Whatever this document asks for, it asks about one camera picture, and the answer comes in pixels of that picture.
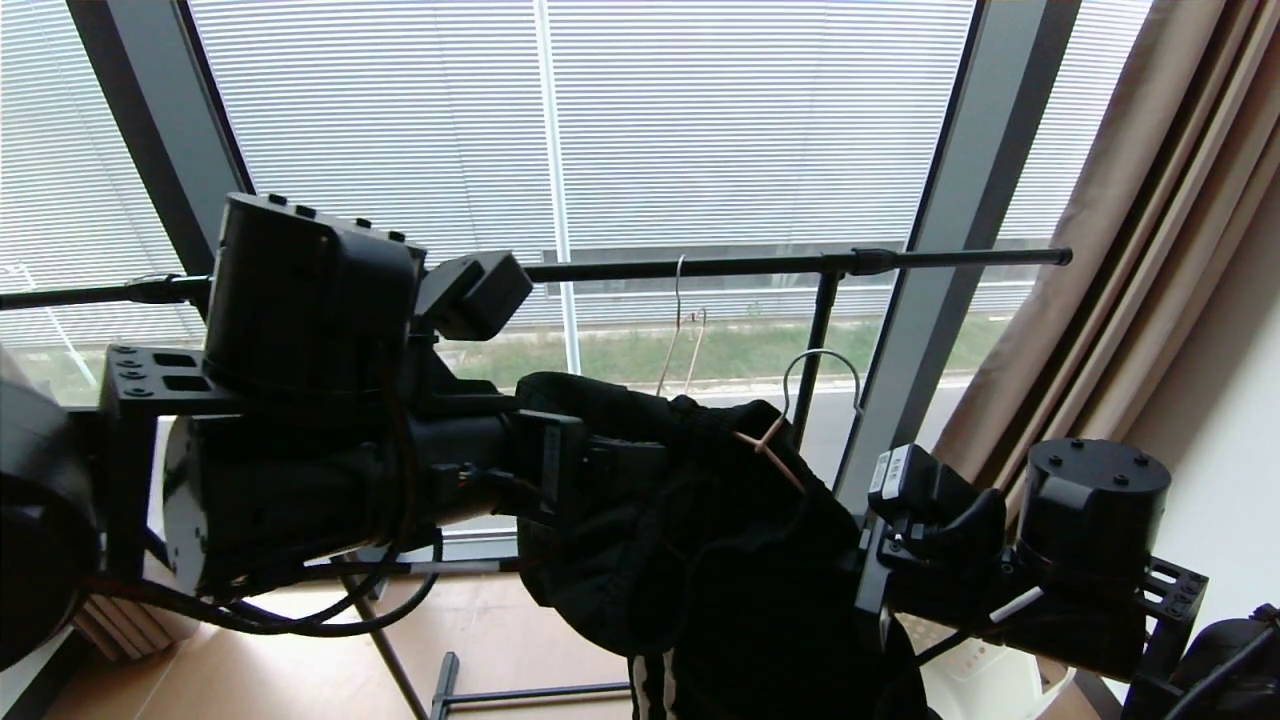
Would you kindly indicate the pink clothes hanger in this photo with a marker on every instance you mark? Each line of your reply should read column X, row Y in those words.
column 680, row 300
column 772, row 450

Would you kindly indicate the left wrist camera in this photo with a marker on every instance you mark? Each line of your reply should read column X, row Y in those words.
column 480, row 290

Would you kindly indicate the black shorts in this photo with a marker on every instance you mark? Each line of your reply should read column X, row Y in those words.
column 720, row 560

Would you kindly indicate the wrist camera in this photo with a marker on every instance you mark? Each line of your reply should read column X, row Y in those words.
column 930, row 490
column 480, row 290

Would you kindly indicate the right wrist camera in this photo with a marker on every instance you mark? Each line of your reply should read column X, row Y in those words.
column 930, row 490

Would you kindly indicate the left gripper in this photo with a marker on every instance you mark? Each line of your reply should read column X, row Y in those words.
column 480, row 460

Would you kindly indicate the black clothes rack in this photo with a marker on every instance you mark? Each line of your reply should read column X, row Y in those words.
column 750, row 265

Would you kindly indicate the window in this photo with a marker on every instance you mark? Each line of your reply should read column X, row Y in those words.
column 980, row 150

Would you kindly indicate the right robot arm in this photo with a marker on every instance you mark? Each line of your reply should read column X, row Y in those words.
column 1090, row 500

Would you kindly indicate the white laundry basket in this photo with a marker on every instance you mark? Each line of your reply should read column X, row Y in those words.
column 990, row 685

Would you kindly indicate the beige curtain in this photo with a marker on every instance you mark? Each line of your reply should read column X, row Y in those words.
column 130, row 625
column 1130, row 200

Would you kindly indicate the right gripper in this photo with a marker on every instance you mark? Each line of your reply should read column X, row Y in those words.
column 940, row 590

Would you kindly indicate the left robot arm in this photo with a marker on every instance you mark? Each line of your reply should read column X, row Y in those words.
column 300, row 300

